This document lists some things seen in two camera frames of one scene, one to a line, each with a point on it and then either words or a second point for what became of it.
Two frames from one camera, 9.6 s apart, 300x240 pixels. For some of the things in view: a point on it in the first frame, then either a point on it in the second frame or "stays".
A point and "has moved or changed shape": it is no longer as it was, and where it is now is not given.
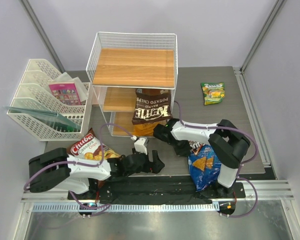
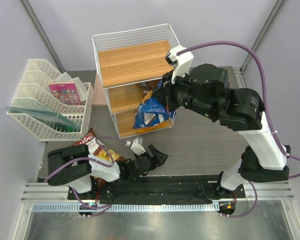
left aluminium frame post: (43, 34) stays
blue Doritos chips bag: (205, 166) to (149, 112)
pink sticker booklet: (66, 92) stays
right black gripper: (185, 152) to (165, 93)
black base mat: (156, 188) stays
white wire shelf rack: (134, 76) has moved or changed shape
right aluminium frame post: (272, 16) stays
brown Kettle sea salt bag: (152, 105) to (148, 86)
